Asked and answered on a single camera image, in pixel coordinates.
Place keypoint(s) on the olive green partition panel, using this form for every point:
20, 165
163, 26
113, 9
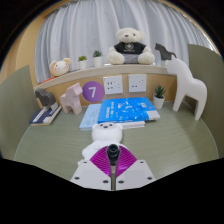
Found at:
15, 110
213, 76

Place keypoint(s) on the small potted plant white pot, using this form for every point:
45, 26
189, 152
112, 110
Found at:
97, 61
82, 64
159, 101

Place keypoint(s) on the large white horse figure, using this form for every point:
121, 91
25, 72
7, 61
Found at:
190, 86

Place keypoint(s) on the white grey curtain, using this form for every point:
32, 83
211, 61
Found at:
86, 26

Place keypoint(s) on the light blue book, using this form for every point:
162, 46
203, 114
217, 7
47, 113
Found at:
90, 116

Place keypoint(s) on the round purple number sign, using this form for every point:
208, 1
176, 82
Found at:
93, 91

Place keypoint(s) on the dark grey horse figure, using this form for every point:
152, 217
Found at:
45, 97

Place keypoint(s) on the white wall socket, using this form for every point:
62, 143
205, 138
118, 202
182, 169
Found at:
137, 83
113, 85

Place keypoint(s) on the bright blue book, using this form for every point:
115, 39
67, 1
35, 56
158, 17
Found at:
126, 110

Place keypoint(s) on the small black charger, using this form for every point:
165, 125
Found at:
113, 152

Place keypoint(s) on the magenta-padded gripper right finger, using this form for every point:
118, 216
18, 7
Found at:
136, 174

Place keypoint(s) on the light wooden ledge shelf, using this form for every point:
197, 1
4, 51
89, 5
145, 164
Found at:
100, 71

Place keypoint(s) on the white bear-shaped power strip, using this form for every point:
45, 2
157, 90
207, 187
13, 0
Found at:
106, 132

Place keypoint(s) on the black horse figure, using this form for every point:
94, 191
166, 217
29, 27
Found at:
163, 53

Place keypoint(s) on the cream teddy bear black shirt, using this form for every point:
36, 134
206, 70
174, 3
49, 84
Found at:
130, 48

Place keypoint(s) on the pink horse figure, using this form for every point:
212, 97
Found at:
72, 98

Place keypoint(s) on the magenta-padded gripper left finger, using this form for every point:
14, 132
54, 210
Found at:
90, 175

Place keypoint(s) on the cream and orange plush toy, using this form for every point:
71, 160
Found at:
60, 68

